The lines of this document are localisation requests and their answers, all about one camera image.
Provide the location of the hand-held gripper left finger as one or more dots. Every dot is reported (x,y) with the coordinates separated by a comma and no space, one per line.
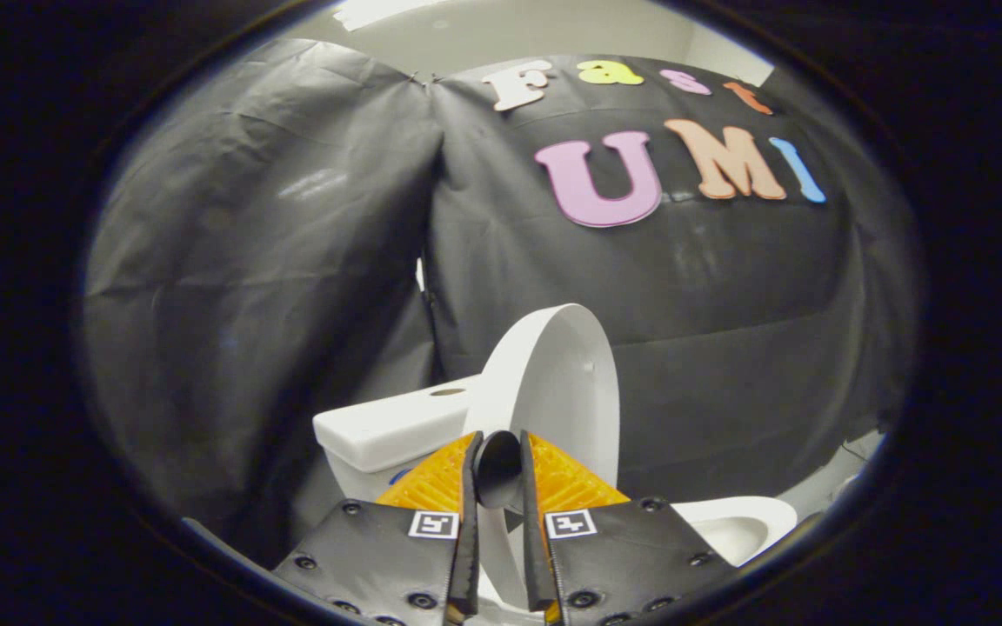
(379,556)

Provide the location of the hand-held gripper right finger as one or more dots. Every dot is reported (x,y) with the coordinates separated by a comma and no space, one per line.
(623,556)

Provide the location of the white toilet lid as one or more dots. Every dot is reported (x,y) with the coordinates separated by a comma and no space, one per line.
(562,382)

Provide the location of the white toilet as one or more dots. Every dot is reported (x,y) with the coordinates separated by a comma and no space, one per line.
(379,430)

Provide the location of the black backdrop cloth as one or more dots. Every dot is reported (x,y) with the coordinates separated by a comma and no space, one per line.
(275,261)

